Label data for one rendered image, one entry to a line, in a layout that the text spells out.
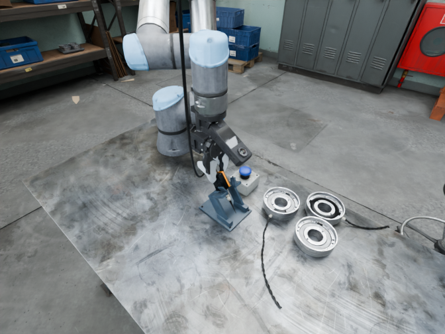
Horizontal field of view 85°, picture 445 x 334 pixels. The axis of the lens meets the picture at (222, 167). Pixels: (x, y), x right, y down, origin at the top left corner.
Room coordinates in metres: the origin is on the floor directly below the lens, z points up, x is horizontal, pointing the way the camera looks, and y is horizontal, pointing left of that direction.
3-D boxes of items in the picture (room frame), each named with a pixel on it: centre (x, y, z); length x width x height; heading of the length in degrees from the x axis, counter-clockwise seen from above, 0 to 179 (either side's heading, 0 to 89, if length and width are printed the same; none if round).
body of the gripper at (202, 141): (0.51, 0.03, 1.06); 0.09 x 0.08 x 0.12; 47
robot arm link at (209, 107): (0.51, 0.03, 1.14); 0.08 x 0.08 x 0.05
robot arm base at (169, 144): (0.82, 0.19, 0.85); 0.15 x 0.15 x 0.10
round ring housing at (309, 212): (0.46, -0.30, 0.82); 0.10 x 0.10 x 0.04
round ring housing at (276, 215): (0.48, -0.17, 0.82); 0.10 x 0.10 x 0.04
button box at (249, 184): (0.58, -0.07, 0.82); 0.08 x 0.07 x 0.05; 50
